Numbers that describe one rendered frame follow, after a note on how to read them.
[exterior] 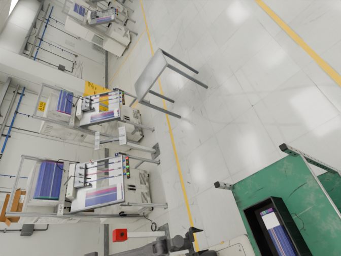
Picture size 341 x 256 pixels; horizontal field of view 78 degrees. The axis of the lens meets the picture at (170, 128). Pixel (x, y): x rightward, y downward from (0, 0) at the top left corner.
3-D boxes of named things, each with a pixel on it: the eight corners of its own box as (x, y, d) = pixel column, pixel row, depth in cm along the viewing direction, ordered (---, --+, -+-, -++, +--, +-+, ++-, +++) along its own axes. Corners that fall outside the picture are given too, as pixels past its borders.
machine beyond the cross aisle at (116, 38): (136, 19, 655) (73, -22, 545) (138, 32, 607) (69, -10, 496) (115, 52, 731) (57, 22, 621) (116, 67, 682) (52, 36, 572)
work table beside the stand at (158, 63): (208, 87, 312) (166, 63, 266) (179, 119, 345) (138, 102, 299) (198, 71, 342) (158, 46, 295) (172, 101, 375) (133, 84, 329)
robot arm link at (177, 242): (155, 239, 111) (158, 258, 106) (159, 233, 103) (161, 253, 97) (176, 235, 115) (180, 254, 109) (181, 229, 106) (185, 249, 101)
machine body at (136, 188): (149, 170, 373) (117, 165, 337) (155, 211, 332) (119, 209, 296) (131, 186, 410) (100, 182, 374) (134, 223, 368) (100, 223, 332)
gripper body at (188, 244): (191, 230, 113) (178, 232, 111) (196, 251, 107) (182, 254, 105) (188, 233, 118) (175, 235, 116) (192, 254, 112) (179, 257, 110)
